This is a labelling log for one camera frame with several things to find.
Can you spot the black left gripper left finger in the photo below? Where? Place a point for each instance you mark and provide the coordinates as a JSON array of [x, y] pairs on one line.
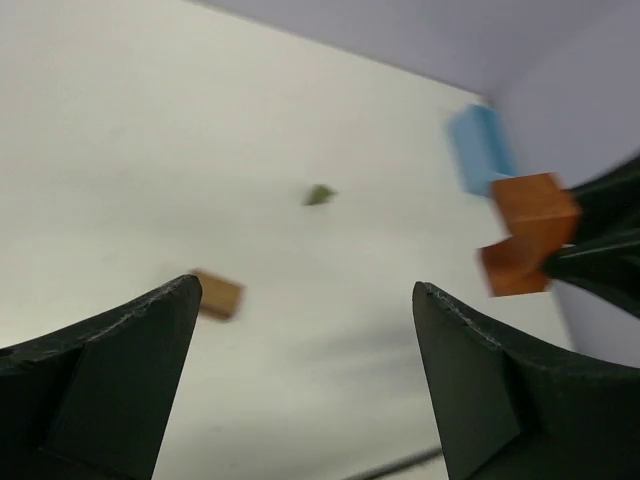
[[92, 400]]

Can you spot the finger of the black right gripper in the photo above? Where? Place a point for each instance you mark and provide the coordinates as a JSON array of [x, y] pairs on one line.
[[602, 256]]

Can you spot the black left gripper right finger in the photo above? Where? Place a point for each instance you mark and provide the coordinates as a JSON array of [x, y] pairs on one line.
[[511, 406]]

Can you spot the orange arch wood block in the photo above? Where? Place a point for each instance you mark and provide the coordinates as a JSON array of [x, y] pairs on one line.
[[540, 217]]

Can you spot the blue plastic box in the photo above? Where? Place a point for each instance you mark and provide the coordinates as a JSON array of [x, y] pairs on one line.
[[481, 149]]

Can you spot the light tan rectangular wood block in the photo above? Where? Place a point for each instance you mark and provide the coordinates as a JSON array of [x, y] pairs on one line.
[[221, 298]]

